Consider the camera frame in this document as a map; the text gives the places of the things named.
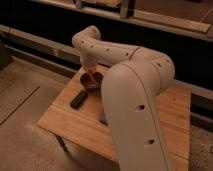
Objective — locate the black remote control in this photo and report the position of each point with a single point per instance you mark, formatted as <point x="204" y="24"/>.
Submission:
<point x="78" y="99"/>

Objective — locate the metal table leg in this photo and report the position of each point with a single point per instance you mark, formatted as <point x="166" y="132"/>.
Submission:
<point x="62" y="143"/>

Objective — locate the blue sponge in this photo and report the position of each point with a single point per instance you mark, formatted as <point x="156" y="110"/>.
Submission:
<point x="103" y="119"/>

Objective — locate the dark red ceramic bowl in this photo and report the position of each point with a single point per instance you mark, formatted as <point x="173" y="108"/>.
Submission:
<point x="89" y="84"/>

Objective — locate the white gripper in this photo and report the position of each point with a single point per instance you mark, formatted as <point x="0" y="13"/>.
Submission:
<point x="89" y="61"/>

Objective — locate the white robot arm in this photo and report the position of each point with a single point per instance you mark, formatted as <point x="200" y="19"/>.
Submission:
<point x="136" y="76"/>

